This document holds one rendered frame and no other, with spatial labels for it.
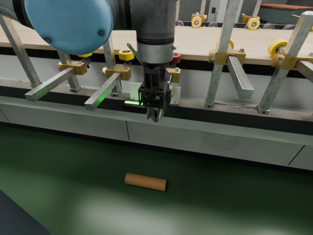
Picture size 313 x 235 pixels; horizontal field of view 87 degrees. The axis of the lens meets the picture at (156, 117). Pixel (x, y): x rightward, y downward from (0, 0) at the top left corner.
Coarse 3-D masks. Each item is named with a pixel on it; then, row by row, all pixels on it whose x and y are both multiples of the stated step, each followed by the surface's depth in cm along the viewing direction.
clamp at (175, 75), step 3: (168, 69) 77; (171, 69) 77; (174, 69) 77; (180, 69) 77; (171, 72) 74; (174, 72) 74; (177, 72) 74; (174, 75) 75; (177, 75) 74; (174, 78) 76; (177, 78) 75; (171, 81) 77; (174, 81) 77; (177, 81) 76
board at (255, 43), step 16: (0, 32) 126; (32, 32) 126; (112, 32) 126; (128, 32) 126; (176, 32) 126; (192, 32) 126; (208, 32) 126; (240, 32) 126; (256, 32) 126; (272, 32) 126; (288, 32) 126; (32, 48) 102; (48, 48) 100; (128, 48) 93; (176, 48) 93; (192, 48) 93; (208, 48) 93; (256, 48) 93; (304, 48) 93
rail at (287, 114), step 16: (0, 80) 106; (16, 96) 103; (48, 96) 97; (64, 96) 95; (80, 96) 92; (112, 96) 90; (128, 96) 91; (144, 112) 90; (176, 112) 86; (192, 112) 83; (208, 112) 82; (224, 112) 80; (240, 112) 79; (256, 112) 79; (272, 112) 79; (288, 112) 79; (304, 112) 79; (256, 128) 82; (272, 128) 80; (288, 128) 78; (304, 128) 76
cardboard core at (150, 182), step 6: (126, 174) 122; (132, 174) 122; (138, 174) 123; (126, 180) 120; (132, 180) 120; (138, 180) 119; (144, 180) 119; (150, 180) 118; (156, 180) 118; (162, 180) 118; (144, 186) 119; (150, 186) 117; (156, 186) 117; (162, 186) 116
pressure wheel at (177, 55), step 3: (174, 54) 83; (177, 54) 83; (174, 57) 80; (177, 57) 80; (180, 57) 82; (171, 60) 81; (174, 60) 81; (177, 60) 81; (180, 60) 84; (171, 63) 82; (174, 63) 82
